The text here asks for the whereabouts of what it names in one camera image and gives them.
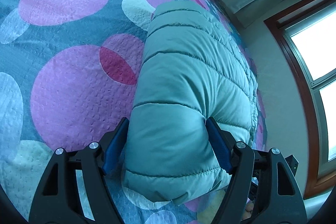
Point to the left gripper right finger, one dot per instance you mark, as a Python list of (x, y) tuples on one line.
[(265, 178)]

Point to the polka dot bed cover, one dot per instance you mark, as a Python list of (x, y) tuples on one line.
[(69, 69)]

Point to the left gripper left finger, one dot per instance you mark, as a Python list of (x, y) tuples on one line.
[(57, 199)]

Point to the teal quilted puffer jacket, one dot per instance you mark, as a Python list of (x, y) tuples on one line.
[(192, 69)]

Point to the right wood-framed window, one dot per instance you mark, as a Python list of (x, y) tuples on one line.
[(305, 32)]

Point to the person's hand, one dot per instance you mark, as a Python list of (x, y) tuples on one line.
[(248, 210)]

